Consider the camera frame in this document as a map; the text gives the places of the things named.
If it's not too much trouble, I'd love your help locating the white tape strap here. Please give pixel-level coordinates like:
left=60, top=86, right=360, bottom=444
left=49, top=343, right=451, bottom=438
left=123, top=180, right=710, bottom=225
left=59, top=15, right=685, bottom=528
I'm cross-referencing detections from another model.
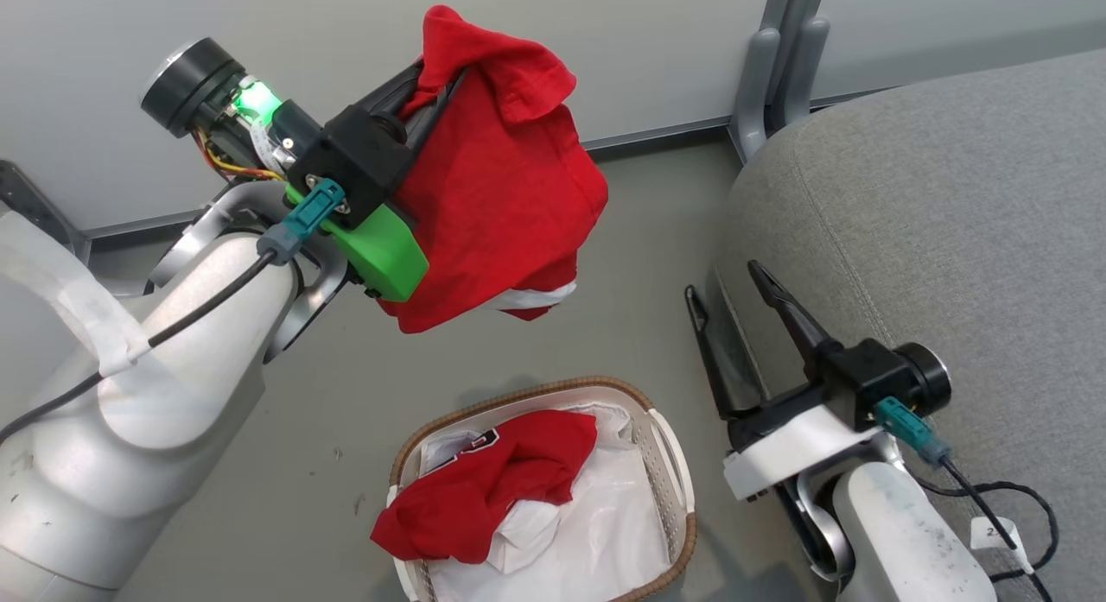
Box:
left=0, top=213, right=152, bottom=378

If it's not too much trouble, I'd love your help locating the white laundry basket brown rim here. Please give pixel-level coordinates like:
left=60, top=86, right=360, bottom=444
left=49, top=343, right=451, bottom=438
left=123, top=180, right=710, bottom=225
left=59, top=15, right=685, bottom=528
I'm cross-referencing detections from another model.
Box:
left=386, top=376, right=698, bottom=602

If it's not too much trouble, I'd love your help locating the grey fabric sofa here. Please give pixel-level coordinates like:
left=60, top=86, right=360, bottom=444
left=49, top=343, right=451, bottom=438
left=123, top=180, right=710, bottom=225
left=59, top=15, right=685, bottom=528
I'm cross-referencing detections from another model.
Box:
left=709, top=49, right=1106, bottom=602

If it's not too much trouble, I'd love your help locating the teal right cable connector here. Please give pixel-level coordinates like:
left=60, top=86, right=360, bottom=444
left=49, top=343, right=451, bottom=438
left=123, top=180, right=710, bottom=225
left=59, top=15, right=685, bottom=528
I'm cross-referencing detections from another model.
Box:
left=873, top=397, right=951, bottom=465

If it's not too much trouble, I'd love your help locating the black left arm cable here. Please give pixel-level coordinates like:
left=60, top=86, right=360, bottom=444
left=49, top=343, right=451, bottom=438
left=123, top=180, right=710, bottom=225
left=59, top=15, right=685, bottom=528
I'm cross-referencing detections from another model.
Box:
left=0, top=248, right=277, bottom=443

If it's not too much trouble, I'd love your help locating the red garment with printed number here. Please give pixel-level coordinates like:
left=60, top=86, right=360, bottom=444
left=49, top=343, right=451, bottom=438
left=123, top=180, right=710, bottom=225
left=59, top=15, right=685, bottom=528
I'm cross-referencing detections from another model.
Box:
left=372, top=409, right=599, bottom=564

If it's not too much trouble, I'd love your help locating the red garment with white hem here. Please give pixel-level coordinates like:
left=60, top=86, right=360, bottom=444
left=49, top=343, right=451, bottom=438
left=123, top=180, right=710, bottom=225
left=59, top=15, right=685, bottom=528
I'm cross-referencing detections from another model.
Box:
left=378, top=4, right=609, bottom=335

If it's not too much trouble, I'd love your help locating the white plastic basket liner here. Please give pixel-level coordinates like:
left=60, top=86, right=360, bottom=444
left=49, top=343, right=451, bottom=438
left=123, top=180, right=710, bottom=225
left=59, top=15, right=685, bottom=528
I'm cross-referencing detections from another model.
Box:
left=415, top=403, right=675, bottom=602

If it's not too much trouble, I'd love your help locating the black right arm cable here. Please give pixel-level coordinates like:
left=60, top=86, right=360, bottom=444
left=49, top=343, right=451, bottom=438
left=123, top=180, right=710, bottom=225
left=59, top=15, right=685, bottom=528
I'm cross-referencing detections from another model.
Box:
left=912, top=459, right=1059, bottom=602

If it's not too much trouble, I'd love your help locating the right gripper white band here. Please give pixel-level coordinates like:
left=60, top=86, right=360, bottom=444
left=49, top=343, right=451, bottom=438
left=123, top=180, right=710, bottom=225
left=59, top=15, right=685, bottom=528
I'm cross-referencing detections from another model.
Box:
left=685, top=259, right=951, bottom=502

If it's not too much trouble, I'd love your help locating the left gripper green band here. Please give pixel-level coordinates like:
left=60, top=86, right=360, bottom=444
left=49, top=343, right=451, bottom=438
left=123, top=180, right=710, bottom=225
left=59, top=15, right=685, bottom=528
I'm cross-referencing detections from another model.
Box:
left=141, top=38, right=469, bottom=302

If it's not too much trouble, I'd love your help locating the white cable label tag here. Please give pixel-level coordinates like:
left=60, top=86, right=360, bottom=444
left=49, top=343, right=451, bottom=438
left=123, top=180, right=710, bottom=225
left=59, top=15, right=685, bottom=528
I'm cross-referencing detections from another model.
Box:
left=969, top=516, right=1033, bottom=573

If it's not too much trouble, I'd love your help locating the teal cable connector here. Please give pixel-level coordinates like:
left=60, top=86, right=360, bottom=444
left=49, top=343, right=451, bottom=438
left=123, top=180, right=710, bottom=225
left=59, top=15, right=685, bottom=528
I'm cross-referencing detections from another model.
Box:
left=873, top=397, right=951, bottom=465
left=257, top=179, right=346, bottom=264

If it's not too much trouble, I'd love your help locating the grey slanted partition post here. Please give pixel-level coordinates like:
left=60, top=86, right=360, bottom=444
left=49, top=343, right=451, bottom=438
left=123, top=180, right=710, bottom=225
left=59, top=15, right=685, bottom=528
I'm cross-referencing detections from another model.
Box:
left=0, top=160, right=92, bottom=266

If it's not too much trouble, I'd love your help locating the teal left cable connector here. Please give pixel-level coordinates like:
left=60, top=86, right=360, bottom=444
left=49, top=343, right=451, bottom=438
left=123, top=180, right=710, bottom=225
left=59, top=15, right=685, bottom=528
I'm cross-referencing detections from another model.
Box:
left=257, top=179, right=346, bottom=264

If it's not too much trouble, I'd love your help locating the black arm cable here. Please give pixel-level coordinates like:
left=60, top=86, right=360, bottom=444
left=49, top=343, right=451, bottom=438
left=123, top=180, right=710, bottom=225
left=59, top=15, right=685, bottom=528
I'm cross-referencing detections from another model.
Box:
left=912, top=459, right=1059, bottom=602
left=0, top=248, right=277, bottom=443

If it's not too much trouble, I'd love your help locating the grey double partition post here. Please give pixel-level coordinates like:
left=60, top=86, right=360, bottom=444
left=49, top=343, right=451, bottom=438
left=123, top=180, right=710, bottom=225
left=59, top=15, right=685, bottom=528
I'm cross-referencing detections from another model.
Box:
left=728, top=0, right=830, bottom=162

